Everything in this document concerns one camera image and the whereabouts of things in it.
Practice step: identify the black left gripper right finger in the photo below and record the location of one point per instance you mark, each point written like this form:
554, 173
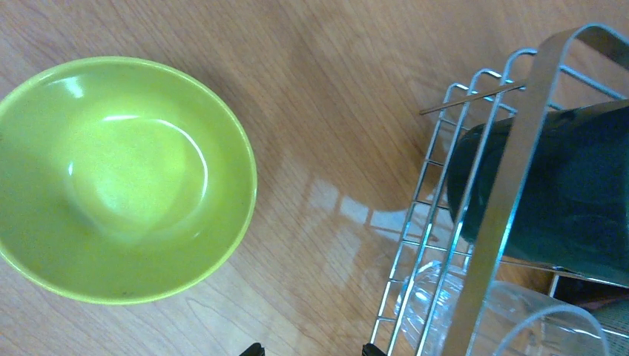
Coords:
370, 349

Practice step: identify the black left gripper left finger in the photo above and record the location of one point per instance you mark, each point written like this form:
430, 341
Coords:
255, 349

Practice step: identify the wire metal dish rack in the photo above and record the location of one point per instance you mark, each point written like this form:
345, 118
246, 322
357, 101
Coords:
474, 171

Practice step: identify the yellow green small bowl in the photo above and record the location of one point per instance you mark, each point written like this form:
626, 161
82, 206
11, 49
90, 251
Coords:
123, 180

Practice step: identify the dark green cup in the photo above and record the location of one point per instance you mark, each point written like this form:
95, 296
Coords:
573, 212

